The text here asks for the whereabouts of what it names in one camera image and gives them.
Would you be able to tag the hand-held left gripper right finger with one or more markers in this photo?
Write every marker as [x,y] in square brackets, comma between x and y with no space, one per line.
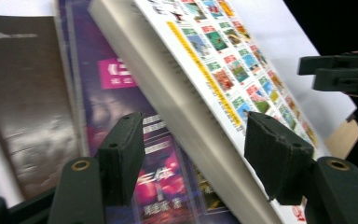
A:
[276,161]

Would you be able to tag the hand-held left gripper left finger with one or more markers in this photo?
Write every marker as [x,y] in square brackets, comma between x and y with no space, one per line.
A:
[122,155]

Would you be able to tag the purple magazine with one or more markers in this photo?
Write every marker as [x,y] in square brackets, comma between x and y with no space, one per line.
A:
[112,93]

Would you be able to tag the thick white picture-grid book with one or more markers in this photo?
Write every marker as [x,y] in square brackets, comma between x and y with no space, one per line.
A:
[217,62]

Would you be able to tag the dark magazine with portrait back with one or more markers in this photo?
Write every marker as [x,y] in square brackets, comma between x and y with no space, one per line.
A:
[21,93]

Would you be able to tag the light wooden table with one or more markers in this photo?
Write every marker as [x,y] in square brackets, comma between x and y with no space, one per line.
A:
[343,140]

